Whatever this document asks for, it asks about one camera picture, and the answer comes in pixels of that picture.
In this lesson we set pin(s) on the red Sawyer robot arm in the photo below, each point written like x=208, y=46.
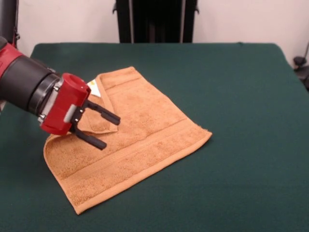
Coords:
x=21, y=77

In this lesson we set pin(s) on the dark green table cloth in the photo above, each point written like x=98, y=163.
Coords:
x=241, y=120

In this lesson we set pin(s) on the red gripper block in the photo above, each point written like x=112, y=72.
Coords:
x=65, y=104

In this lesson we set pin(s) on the tan terry towel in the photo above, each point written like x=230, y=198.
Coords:
x=144, y=135

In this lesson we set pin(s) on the dark grey stand base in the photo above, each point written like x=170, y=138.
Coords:
x=300, y=70

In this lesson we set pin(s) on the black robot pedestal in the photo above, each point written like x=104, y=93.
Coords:
x=154, y=24

